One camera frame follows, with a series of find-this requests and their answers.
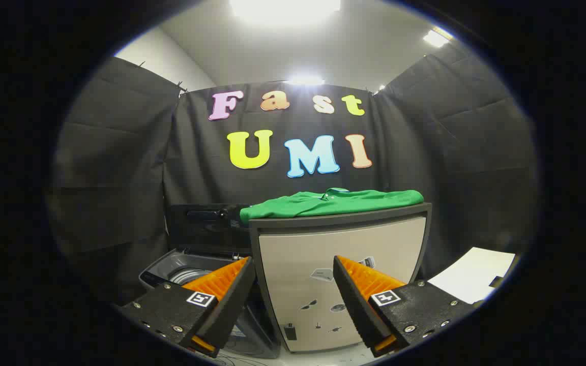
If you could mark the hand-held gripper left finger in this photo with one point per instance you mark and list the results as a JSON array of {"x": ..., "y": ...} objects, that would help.
[{"x": 232, "y": 305}]

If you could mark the grey washing machine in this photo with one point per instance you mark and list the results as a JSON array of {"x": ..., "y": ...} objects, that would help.
[{"x": 163, "y": 272}]

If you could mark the large ceiling light panel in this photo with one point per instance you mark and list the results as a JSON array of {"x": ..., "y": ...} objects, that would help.
[{"x": 285, "y": 10}]

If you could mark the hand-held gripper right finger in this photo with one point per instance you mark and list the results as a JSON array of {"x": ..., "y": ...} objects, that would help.
[{"x": 356, "y": 305}]

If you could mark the green polo shirt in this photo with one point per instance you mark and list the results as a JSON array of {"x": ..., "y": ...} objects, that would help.
[{"x": 333, "y": 202}]

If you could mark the grey beige cabinet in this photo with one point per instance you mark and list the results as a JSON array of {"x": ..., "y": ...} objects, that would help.
[{"x": 293, "y": 254}]

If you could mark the black backdrop cloth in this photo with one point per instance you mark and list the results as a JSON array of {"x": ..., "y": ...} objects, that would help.
[{"x": 120, "y": 168}]

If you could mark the white paper sheet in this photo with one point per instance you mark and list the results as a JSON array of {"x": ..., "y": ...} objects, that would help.
[{"x": 471, "y": 274}]

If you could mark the small ceiling light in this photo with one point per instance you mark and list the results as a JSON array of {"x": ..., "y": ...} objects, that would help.
[
  {"x": 435, "y": 38},
  {"x": 304, "y": 80}
]

